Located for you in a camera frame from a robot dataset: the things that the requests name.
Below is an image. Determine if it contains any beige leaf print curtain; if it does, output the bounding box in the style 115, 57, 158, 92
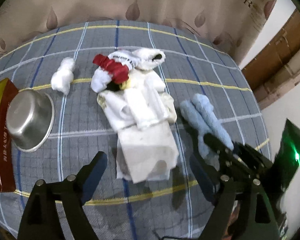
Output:
0, 0, 276, 62

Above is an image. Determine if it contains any stainless steel bowl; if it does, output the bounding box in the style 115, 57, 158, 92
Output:
6, 89, 55, 152

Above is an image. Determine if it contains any white yellow-edged towel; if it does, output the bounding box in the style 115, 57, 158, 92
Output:
117, 48, 166, 90

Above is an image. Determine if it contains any gold red tin tray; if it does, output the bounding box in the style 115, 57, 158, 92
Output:
0, 78, 18, 192

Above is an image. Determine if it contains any light blue fluffy towel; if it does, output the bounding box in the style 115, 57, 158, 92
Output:
180, 94, 234, 168

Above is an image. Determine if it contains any grey plaid tablecloth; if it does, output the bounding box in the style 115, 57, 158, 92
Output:
0, 21, 270, 239

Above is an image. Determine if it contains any red white fabric pouch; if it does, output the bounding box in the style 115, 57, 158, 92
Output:
90, 50, 138, 93

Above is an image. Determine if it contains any white printed cloth bag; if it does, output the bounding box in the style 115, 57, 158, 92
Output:
116, 121, 179, 184

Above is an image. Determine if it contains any brown wooden door frame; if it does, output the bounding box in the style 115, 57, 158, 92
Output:
242, 10, 300, 109

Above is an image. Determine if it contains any small white fluffy cloth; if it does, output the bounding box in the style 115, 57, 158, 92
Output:
51, 57, 75, 96

